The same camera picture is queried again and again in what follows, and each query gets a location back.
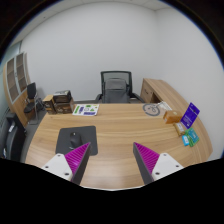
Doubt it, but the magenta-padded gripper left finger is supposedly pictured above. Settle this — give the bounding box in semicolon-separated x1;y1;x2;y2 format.
41;142;93;186

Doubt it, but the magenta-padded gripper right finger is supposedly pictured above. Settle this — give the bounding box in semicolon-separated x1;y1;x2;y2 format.
132;142;184;186

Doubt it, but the black computer mouse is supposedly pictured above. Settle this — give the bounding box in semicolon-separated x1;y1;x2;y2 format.
68;131;83;150

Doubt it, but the dark grey mouse pad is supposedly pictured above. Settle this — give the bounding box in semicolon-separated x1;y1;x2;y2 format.
55;125;99;157

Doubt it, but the small blue box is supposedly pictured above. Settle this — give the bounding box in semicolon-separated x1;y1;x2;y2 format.
181;134;190;147

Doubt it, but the small tan box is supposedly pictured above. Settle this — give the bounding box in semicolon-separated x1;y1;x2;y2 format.
173;122;186;137

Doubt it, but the plain brown cardboard box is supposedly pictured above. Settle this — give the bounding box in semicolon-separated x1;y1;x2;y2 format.
162;109;184;125

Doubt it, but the round grey printed disc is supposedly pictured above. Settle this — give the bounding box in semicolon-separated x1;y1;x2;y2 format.
142;102;162;118

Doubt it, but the green and purple sticker sheet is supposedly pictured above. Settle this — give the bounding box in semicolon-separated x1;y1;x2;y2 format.
72;103;100;117

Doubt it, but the green flat box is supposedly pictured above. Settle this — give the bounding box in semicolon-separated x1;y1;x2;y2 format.
184;127;201;148

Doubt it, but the large dark brown box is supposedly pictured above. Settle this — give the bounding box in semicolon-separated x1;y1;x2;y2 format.
53;99;76;115

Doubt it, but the purple standing card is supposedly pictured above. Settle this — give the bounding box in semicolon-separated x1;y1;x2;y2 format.
180;102;201;130

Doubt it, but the small dark brown box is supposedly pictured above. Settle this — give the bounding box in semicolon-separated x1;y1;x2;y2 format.
42;94;57;115

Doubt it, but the black cardboard box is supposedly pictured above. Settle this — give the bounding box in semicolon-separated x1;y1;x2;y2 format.
52;89;73;104

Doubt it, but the large black office chair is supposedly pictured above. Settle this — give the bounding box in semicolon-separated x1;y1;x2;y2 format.
0;113;27;163

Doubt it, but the wooden side cabinet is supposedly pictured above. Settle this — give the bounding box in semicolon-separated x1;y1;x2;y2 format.
139;78;174;104

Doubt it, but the small black office chair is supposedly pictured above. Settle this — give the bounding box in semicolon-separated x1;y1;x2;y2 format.
23;82;40;116

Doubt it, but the grey mesh office chair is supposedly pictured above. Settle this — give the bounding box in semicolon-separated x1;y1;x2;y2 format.
94;70;145;104

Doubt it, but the wooden shelf unit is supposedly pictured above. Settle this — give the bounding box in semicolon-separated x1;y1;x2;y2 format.
2;51;33;128

